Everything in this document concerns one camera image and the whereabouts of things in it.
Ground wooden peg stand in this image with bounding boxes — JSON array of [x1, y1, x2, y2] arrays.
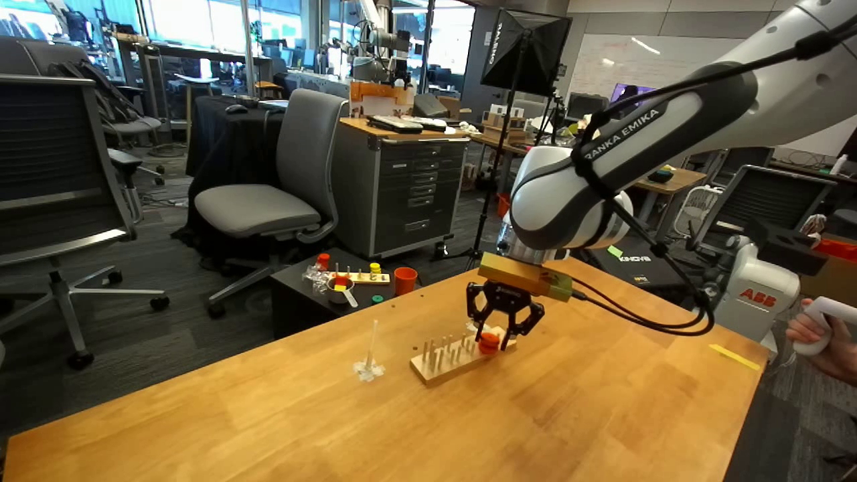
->
[[410, 329, 506, 386]]

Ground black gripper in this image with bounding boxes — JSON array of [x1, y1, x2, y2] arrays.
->
[[467, 282, 545, 347]]

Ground orange cup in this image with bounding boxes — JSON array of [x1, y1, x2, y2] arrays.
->
[[395, 266, 419, 294]]

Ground person hand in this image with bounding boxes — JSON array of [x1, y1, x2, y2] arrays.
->
[[785, 298, 857, 386]]

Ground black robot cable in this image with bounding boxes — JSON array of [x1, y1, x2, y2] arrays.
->
[[572, 17, 857, 338]]

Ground green wrist camera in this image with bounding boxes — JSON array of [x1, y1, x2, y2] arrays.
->
[[478, 252, 573, 299]]

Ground white ABB robot base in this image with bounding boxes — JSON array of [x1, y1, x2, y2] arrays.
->
[[716, 235, 801, 341]]

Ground black low side table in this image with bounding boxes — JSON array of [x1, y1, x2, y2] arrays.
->
[[270, 258, 396, 334]]

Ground white controller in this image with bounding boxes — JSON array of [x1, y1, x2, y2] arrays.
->
[[793, 298, 857, 357]]

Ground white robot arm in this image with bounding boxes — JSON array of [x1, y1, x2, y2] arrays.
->
[[467, 0, 857, 346]]

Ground grey office chair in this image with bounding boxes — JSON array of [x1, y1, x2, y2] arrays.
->
[[194, 89, 345, 318]]

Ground grey drawer cabinet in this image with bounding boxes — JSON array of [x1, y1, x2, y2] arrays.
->
[[332, 118, 470, 258]]

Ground black mesh chair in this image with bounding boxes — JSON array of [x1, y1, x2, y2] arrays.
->
[[0, 76, 169, 370]]

